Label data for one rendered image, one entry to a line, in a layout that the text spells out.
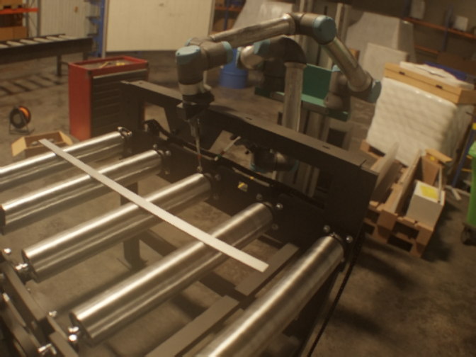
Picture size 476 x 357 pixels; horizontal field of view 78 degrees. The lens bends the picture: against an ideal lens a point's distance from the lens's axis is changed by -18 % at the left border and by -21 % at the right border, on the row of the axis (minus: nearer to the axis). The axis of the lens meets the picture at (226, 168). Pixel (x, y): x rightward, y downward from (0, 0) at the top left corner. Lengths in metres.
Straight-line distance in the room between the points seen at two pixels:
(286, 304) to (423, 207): 2.10
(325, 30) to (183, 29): 4.68
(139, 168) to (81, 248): 0.57
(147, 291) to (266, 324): 0.31
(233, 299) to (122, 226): 0.42
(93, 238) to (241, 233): 0.48
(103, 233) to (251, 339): 0.57
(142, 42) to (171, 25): 0.57
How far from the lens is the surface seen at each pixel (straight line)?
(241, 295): 1.11
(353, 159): 1.19
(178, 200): 1.32
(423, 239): 2.95
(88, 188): 1.40
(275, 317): 0.91
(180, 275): 0.99
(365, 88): 2.03
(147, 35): 5.97
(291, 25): 1.69
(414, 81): 4.48
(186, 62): 1.23
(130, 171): 1.51
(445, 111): 4.25
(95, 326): 0.87
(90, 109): 3.45
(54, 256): 1.08
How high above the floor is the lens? 1.58
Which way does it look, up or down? 26 degrees down
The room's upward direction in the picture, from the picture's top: 7 degrees clockwise
